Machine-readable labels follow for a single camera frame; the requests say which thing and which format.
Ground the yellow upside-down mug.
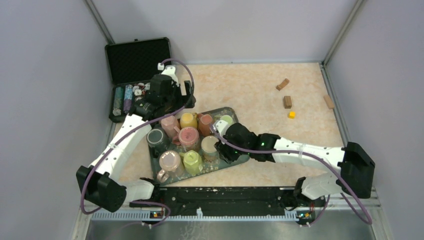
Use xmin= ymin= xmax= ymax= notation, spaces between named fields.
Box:
xmin=179 ymin=112 xmax=198 ymax=129

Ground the brown rectangular wooden block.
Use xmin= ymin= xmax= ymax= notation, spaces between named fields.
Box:
xmin=283 ymin=95 xmax=293 ymax=109

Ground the terracotta upside-down mug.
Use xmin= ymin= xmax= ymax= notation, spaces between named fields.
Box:
xmin=198 ymin=114 xmax=213 ymax=137

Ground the light pink glass mug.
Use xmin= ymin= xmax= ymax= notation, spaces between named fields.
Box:
xmin=156 ymin=150 xmax=185 ymax=183

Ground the cream patterned mug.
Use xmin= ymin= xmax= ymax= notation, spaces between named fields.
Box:
xmin=201 ymin=135 xmax=220 ymax=165

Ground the teal floral serving tray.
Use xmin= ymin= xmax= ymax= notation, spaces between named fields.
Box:
xmin=148 ymin=106 xmax=250 ymax=186

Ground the small yellow cube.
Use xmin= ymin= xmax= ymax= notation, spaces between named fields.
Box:
xmin=288 ymin=111 xmax=296 ymax=119

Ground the black upside-down mug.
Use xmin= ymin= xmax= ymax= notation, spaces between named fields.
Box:
xmin=146 ymin=128 xmax=171 ymax=151

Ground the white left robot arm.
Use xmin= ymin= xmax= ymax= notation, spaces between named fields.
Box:
xmin=76 ymin=73 xmax=196 ymax=215

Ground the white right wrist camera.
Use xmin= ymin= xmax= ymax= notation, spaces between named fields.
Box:
xmin=212 ymin=120 xmax=230 ymax=137

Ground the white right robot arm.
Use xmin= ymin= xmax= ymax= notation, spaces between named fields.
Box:
xmin=211 ymin=120 xmax=376 ymax=206

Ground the lime green faceted mug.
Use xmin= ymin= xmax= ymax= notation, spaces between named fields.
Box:
xmin=183 ymin=150 xmax=203 ymax=176

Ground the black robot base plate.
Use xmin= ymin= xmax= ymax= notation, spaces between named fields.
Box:
xmin=150 ymin=186 xmax=326 ymax=217

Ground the pink upside-down mug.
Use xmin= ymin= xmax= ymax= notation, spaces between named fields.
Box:
xmin=160 ymin=115 xmax=181 ymax=138

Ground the red-bottomed glass mug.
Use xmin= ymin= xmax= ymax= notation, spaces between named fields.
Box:
xmin=172 ymin=126 xmax=200 ymax=152

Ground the black poker chip case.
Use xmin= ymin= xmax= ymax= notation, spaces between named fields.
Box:
xmin=104 ymin=37 xmax=172 ymax=123

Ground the light green mug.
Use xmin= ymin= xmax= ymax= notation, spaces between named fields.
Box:
xmin=220 ymin=114 xmax=235 ymax=125

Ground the light wooden block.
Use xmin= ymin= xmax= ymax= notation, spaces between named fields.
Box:
xmin=323 ymin=95 xmax=335 ymax=110

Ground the curved brown wooden block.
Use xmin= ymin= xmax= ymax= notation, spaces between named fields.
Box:
xmin=275 ymin=78 xmax=290 ymax=91

